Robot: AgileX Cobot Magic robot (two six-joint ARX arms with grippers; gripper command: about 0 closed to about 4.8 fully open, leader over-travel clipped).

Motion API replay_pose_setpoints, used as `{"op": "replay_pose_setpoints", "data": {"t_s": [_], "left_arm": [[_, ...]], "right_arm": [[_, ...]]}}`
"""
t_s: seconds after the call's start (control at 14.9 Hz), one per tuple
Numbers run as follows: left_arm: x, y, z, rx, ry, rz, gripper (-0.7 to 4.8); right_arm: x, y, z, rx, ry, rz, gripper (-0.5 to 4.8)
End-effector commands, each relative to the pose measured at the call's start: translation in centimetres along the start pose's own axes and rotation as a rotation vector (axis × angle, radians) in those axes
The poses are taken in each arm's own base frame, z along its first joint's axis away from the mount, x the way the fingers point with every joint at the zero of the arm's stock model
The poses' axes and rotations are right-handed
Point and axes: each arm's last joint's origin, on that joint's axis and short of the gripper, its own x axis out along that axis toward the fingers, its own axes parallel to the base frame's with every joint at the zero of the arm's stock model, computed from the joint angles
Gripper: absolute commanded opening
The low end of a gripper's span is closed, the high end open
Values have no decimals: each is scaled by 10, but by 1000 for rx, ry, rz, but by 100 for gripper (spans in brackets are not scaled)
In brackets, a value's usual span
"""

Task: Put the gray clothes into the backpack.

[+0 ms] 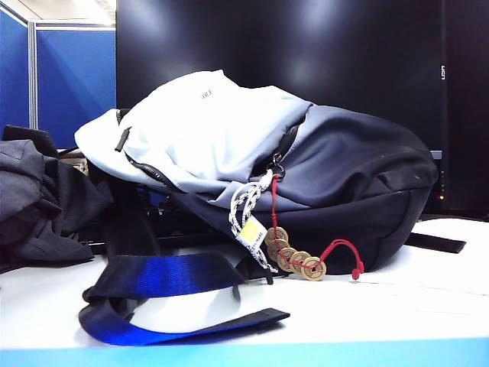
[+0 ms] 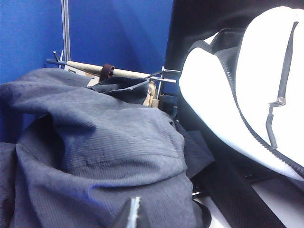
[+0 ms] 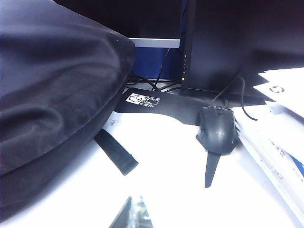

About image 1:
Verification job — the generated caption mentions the white paper sheet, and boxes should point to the white paper sheet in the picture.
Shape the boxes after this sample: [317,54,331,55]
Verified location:
[350,278,489,318]

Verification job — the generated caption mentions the grey and black backpack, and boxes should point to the grey and black backpack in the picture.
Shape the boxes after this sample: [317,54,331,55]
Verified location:
[74,69,467,347]

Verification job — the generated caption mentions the yellow white hang tag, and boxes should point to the yellow white hang tag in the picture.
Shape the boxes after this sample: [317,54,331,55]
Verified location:
[235,221,268,249]

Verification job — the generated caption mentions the black keyboard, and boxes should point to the black keyboard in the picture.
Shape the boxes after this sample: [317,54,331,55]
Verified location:
[131,183,215,241]

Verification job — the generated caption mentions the white black braided cord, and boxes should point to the white black braided cord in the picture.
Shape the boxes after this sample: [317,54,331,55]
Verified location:
[228,170,279,274]

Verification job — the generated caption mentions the red knotted charm cord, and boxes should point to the red knotted charm cord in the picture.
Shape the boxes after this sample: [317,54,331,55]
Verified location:
[270,174,364,283]

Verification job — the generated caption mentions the narrow blue partition panel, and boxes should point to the narrow blue partition panel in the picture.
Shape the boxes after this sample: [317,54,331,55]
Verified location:
[0,9,30,132]

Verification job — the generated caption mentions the gray clothes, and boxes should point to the gray clothes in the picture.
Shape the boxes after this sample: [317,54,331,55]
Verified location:
[0,138,115,269]

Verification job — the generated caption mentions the large black monitor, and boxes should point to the large black monitor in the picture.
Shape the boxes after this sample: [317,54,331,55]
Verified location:
[115,0,449,215]

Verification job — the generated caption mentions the grey metal partition post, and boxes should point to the grey metal partition post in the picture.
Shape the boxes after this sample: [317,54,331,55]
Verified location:
[27,21,39,131]

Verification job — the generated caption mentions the wide blue partition panel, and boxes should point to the wide blue partition panel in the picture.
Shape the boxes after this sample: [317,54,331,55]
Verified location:
[36,24,117,150]

